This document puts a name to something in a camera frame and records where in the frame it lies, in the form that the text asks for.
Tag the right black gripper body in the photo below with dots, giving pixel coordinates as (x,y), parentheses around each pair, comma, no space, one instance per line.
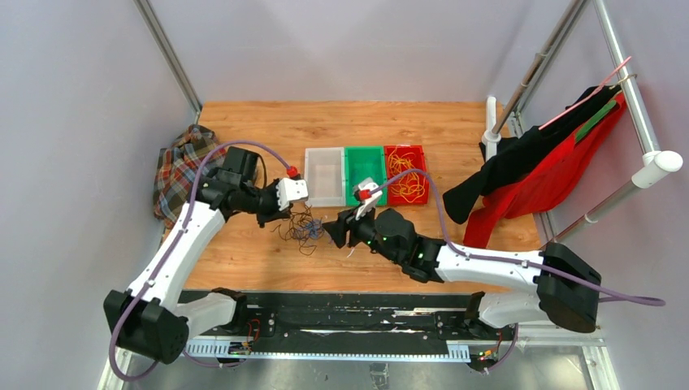
(362,231)

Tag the metal clothes rack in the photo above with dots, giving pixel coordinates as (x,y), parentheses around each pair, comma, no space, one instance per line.
(657,163)

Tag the black garment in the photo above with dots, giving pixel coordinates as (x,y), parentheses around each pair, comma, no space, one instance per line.
(518,156)

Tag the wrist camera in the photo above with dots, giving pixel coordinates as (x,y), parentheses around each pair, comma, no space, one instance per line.
(368,193)
(290,191)

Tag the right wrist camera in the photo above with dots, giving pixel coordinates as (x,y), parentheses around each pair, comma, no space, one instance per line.
(368,193)

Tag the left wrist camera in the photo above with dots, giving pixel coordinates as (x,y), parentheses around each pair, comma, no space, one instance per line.
(290,191)

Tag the red plastic bin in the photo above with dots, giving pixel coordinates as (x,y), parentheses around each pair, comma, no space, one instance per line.
(412,188)

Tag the green plastic bin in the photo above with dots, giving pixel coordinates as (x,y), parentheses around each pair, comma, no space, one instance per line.
(360,163)

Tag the white plastic bin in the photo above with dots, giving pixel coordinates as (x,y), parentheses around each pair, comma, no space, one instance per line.
(325,176)

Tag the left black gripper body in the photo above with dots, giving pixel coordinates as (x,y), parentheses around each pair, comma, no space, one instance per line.
(268,207)

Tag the red garment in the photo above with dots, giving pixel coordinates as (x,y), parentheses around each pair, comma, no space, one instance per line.
(550,182)

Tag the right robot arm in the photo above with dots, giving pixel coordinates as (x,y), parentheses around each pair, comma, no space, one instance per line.
(552,283)

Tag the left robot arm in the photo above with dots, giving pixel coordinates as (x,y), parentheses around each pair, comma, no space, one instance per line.
(147,318)

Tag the pink hanger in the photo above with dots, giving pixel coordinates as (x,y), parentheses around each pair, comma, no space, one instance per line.
(596,90)

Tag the plaid cloth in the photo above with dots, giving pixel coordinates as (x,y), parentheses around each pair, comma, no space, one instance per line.
(176,171)

